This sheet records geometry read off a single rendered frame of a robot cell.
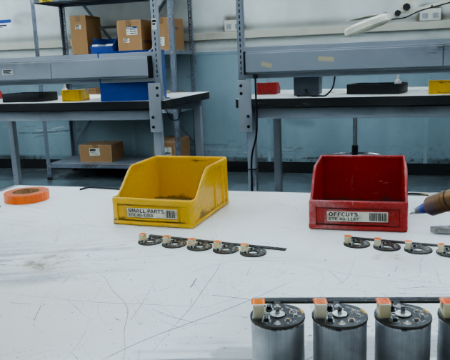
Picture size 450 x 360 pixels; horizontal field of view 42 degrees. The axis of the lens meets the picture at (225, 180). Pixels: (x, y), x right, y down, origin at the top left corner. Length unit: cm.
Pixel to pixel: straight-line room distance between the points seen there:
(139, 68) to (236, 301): 243
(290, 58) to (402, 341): 238
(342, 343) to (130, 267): 30
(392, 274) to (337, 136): 428
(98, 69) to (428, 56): 150
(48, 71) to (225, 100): 216
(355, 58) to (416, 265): 210
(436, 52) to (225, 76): 261
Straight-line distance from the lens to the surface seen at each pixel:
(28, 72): 313
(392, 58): 258
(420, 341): 28
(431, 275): 51
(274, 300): 29
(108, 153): 496
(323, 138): 478
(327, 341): 27
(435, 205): 25
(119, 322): 43
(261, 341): 27
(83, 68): 297
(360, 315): 28
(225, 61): 490
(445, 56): 259
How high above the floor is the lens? 93
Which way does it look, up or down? 12 degrees down
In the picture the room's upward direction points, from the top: 2 degrees counter-clockwise
